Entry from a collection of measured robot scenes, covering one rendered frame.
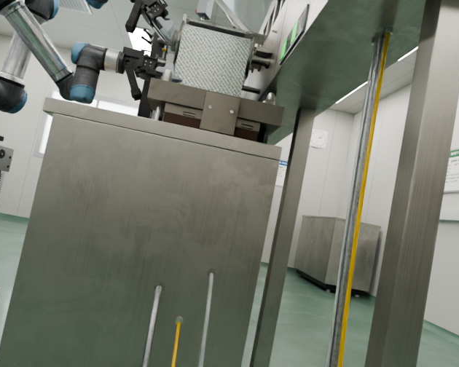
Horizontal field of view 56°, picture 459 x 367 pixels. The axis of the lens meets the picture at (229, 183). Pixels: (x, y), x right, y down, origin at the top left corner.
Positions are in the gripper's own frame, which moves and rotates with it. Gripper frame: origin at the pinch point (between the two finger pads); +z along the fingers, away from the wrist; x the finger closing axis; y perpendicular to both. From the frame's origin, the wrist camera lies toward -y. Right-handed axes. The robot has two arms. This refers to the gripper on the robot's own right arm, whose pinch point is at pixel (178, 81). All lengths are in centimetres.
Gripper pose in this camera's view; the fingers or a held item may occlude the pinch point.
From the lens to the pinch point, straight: 150.6
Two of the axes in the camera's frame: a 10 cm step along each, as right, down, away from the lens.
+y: 1.9, -9.8, 0.8
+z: 9.8, 2.0, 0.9
